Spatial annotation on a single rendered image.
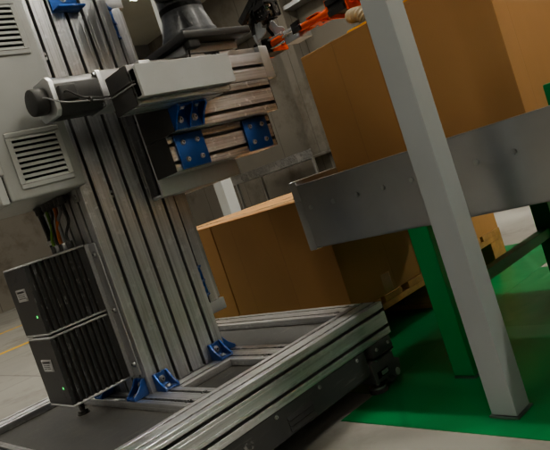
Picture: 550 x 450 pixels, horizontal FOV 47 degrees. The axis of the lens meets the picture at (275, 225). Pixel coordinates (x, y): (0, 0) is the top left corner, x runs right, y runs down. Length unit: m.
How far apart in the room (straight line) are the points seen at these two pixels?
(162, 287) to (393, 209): 0.63
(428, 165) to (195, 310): 0.74
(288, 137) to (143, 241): 8.85
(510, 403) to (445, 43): 0.84
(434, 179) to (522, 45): 0.46
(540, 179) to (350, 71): 0.65
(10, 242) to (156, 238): 10.50
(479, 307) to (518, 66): 0.57
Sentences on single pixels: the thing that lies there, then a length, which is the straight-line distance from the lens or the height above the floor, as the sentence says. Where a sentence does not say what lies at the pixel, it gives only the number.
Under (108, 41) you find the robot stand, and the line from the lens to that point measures 1.76.
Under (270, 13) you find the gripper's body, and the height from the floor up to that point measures 1.17.
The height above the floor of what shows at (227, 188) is 0.71.
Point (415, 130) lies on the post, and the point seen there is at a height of 0.63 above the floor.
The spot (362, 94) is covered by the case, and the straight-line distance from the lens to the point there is 1.79.
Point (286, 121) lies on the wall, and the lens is 10.38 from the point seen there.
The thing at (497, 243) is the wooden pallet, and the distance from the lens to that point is 2.81.
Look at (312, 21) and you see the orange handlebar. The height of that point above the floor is 1.07.
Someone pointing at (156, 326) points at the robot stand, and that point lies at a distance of 1.62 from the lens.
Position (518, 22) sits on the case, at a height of 0.80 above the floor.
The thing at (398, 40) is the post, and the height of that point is 0.81.
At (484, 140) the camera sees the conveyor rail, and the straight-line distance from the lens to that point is 1.46.
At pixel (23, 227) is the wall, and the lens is 12.23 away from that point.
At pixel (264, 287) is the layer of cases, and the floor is 0.27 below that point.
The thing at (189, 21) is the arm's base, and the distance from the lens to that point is 1.67.
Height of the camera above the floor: 0.62
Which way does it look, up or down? 4 degrees down
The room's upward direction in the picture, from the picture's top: 19 degrees counter-clockwise
